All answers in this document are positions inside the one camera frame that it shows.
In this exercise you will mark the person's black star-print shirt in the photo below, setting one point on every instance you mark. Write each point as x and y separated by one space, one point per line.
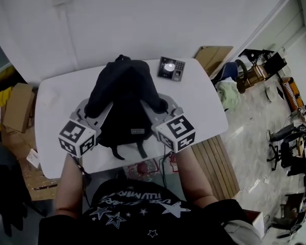
142 226

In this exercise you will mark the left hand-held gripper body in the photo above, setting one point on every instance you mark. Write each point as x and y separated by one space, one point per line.
76 138

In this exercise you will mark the black cabinet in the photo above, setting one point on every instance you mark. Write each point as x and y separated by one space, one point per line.
278 62

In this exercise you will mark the black office chair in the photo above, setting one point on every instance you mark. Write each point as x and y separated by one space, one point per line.
283 157

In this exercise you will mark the large brown cardboard box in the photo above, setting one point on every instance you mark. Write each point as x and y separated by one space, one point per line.
33 185

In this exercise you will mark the brown wooden box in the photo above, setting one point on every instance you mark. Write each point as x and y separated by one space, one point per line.
253 218

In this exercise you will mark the person's left forearm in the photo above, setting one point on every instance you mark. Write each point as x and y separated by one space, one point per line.
69 187

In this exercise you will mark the pale green cloth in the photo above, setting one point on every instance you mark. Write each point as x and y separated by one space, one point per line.
228 96

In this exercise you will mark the clear plastic bags red print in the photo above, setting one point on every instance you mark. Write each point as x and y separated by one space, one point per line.
142 168

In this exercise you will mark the black chair with blue back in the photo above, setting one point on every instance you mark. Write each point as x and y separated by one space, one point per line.
230 70

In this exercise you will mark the black backpack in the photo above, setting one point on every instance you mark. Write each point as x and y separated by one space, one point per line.
122 98

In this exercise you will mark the open brown cardboard box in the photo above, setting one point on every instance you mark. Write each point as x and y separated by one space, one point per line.
18 106

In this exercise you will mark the orange box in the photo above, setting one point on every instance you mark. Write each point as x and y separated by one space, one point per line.
292 93

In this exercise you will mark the clear water bottle red label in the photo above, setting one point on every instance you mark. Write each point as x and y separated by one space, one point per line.
174 163

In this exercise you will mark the person's right forearm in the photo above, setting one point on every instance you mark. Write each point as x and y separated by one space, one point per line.
193 180

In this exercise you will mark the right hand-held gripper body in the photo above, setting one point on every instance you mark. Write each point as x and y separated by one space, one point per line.
177 133

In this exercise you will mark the wooden slat panel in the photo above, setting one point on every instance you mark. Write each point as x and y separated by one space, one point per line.
216 167

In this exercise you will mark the wooden rack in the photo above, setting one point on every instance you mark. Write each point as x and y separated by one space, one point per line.
256 74

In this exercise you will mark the white table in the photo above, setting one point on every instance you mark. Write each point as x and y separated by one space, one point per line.
196 98

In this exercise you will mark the flat cardboard sheet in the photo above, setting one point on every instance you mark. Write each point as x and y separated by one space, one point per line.
214 57

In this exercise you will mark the black keypad device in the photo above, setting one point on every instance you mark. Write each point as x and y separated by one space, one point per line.
171 69

